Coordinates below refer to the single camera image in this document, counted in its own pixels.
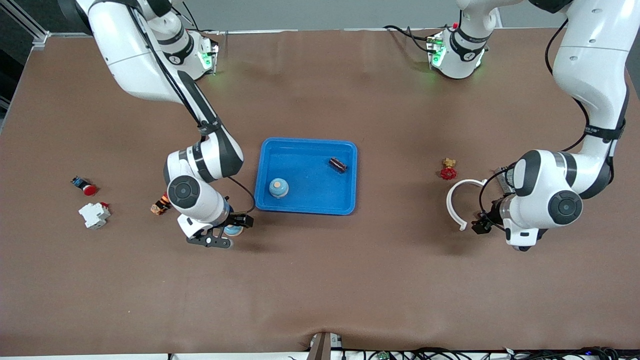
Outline white circuit breaker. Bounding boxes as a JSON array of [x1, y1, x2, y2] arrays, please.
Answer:
[[78, 201, 112, 230]]

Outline black base cable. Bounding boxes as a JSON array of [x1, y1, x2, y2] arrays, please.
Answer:
[[384, 24, 441, 53]]

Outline grey metal table bracket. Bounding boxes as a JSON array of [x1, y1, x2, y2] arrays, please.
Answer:
[[307, 331, 343, 360]]

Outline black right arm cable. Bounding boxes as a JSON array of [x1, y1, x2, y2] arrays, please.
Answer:
[[130, 0, 257, 216]]

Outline orange black emergency button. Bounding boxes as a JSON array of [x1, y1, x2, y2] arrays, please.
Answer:
[[150, 194, 171, 216]]

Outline red push button switch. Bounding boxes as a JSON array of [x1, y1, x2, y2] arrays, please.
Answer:
[[70, 176, 98, 197]]

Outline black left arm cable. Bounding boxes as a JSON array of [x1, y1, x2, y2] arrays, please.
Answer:
[[479, 17, 593, 217]]

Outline brown table cover mat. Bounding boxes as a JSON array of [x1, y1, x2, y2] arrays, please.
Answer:
[[0, 27, 640, 357]]

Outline white curved plastic clamp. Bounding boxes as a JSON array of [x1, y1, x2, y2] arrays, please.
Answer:
[[446, 178, 488, 232]]

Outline green lit base connector box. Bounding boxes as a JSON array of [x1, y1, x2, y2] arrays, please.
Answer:
[[426, 34, 447, 68], [199, 42, 220, 77]]

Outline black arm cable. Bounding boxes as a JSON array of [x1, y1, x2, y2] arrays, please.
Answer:
[[130, 0, 257, 216], [479, 17, 593, 217]]

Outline metal mesh power supply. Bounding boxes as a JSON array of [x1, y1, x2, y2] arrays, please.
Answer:
[[494, 165, 517, 195]]

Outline blue plastic tray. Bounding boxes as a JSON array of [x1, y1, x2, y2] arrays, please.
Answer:
[[253, 137, 359, 216]]

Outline aluminium frame corner bracket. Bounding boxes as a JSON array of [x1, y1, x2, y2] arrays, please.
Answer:
[[30, 22, 51, 48]]

